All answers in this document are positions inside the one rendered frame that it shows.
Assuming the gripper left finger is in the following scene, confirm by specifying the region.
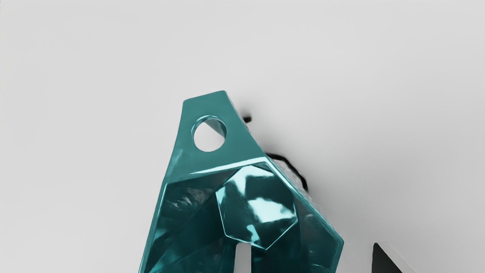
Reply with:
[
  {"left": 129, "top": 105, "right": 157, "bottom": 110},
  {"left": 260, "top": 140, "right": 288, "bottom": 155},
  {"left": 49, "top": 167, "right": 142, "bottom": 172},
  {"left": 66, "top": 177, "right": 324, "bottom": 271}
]
[{"left": 234, "top": 243, "right": 252, "bottom": 273}]

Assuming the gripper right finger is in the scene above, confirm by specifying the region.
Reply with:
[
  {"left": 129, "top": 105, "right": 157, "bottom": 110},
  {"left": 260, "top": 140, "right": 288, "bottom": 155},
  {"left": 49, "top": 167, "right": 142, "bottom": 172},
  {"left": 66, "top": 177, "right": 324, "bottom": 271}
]
[{"left": 372, "top": 242, "right": 418, "bottom": 273}]

